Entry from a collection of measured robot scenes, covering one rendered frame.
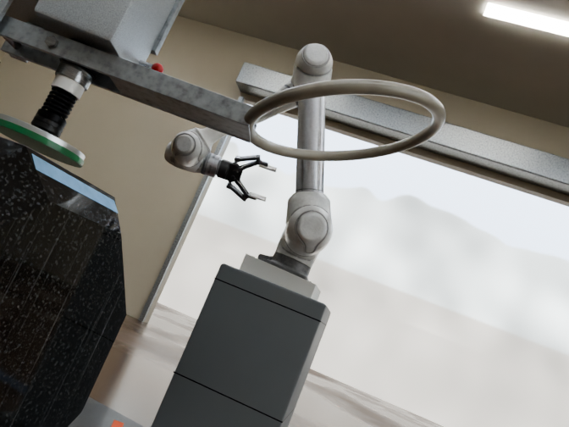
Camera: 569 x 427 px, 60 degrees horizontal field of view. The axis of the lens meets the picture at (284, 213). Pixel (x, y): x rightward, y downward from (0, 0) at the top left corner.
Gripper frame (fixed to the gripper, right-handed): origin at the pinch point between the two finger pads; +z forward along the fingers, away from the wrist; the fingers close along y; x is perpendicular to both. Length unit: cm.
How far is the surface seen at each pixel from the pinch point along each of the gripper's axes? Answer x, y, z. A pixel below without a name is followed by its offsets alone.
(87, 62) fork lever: -61, 44, -51
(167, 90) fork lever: -63, 45, -31
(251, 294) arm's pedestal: -40.6, -22.3, 5.6
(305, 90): -76, 59, -2
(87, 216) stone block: -83, 18, -38
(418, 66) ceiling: 435, 0, 137
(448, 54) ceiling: 399, 28, 153
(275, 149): -48, 34, -3
